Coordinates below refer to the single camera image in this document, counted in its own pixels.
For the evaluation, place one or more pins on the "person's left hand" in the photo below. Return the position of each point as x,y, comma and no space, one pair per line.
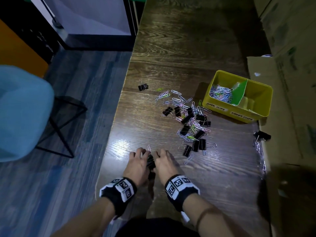
137,167

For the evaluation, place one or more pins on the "small heap of paper clips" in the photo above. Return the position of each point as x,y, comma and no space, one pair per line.
221,93

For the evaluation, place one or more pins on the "black shelf unit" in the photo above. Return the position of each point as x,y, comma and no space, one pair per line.
27,24

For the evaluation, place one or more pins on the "wooden table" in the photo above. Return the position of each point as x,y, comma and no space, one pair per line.
185,34

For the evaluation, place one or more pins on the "brown cardboard box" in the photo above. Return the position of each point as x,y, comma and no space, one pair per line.
291,83

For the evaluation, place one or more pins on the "yellow divided sorting bin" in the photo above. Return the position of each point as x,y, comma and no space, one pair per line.
259,96

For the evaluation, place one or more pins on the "person's black clothing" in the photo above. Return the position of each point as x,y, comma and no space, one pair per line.
158,228

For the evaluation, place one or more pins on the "light blue chair seat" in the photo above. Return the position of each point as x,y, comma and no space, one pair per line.
22,113

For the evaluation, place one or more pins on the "person's left forearm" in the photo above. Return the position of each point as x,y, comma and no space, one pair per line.
86,219

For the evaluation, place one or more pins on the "pile of coloured paper clips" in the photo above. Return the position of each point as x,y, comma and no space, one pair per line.
176,99

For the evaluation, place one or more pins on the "person's right forearm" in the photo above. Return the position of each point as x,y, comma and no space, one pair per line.
214,224

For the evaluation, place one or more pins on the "group of black binder clips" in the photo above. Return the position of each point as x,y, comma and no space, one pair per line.
187,118

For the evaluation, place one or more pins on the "white cabinet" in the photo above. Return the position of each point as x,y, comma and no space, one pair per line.
93,14

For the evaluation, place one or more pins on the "black wristband with markers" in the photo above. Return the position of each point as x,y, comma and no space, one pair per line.
116,197
180,194

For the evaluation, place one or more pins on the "handful of black binder clips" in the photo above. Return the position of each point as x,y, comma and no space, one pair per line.
151,162

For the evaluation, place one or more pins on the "single black binder clip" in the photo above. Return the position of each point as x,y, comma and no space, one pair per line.
143,86
263,135

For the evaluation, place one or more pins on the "white round object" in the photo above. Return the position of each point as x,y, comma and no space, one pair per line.
266,55

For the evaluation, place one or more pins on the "person's right hand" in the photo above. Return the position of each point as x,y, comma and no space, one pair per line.
166,167

